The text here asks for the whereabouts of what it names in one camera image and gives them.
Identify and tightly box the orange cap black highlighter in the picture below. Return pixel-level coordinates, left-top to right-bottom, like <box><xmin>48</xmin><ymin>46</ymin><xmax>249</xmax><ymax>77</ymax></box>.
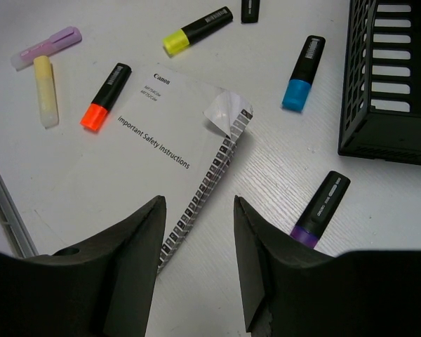
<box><xmin>80</xmin><ymin>62</ymin><xmax>132</xmax><ymax>132</ymax></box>

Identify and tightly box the pastel yellow highlighter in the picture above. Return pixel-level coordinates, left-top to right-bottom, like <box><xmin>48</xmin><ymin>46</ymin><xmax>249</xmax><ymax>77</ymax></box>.
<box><xmin>34</xmin><ymin>55</ymin><xmax>59</xmax><ymax>128</ymax></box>

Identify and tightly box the purple cap black highlighter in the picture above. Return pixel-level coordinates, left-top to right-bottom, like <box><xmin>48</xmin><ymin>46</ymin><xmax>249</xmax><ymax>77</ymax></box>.
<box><xmin>290</xmin><ymin>171</ymin><xmax>351</xmax><ymax>249</ymax></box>

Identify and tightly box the pink cap black highlighter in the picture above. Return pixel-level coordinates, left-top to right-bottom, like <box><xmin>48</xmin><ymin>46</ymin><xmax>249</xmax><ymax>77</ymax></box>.
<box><xmin>241</xmin><ymin>0</ymin><xmax>260</xmax><ymax>24</ymax></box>

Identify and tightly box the aluminium front rail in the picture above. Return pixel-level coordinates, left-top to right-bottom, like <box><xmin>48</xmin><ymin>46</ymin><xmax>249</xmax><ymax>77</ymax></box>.
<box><xmin>0</xmin><ymin>174</ymin><xmax>38</xmax><ymax>258</ymax></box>

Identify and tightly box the pastel purple highlighter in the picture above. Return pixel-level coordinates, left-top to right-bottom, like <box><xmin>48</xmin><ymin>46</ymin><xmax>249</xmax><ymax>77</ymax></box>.
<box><xmin>11</xmin><ymin>26</ymin><xmax>82</xmax><ymax>71</ymax></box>

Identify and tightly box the Canon safety instructions booklet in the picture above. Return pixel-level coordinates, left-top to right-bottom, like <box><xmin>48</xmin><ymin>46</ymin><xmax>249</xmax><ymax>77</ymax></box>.
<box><xmin>69</xmin><ymin>62</ymin><xmax>255</xmax><ymax>278</ymax></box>

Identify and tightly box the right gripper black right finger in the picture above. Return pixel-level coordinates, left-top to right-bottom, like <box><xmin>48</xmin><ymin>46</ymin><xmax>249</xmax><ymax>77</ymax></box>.
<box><xmin>234</xmin><ymin>197</ymin><xmax>421</xmax><ymax>336</ymax></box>

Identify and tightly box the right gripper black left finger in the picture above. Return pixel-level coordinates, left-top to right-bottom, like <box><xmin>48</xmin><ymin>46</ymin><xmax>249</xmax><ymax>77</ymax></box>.
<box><xmin>0</xmin><ymin>196</ymin><xmax>166</xmax><ymax>336</ymax></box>

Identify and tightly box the blue cap black highlighter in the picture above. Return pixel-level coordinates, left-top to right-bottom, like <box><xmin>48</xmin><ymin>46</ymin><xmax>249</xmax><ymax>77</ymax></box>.
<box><xmin>281</xmin><ymin>35</ymin><xmax>326</xmax><ymax>112</ymax></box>

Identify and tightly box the black mesh file organizer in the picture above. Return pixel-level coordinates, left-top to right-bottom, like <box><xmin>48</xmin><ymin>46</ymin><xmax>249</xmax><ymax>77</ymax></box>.
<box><xmin>338</xmin><ymin>1</ymin><xmax>421</xmax><ymax>165</ymax></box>

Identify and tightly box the yellow cap black highlighter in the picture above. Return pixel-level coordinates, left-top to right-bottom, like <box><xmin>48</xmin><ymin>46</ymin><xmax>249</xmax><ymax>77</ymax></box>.
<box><xmin>163</xmin><ymin>6</ymin><xmax>233</xmax><ymax>56</ymax></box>

